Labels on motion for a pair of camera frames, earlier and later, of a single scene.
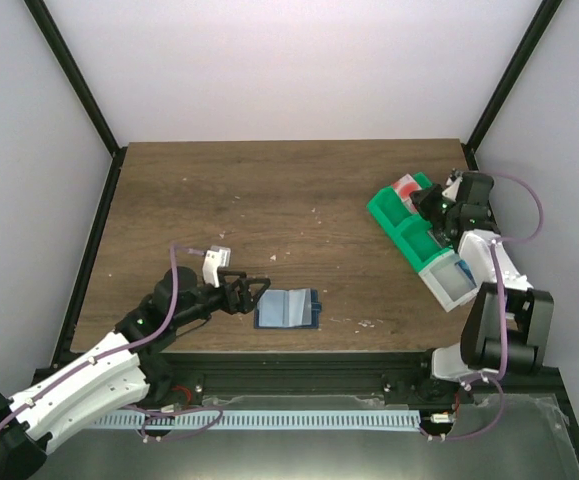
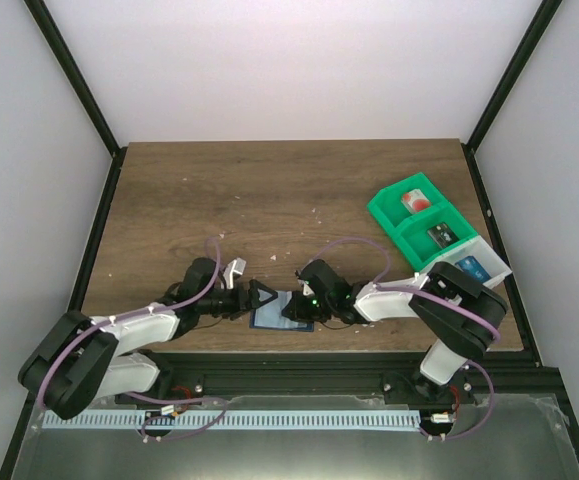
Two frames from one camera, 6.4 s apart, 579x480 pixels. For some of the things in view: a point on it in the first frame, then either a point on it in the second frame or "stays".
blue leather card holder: x=287 y=309 stays
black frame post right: x=530 y=40 stays
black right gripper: x=423 y=201 → x=297 y=310
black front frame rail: x=365 y=373 stays
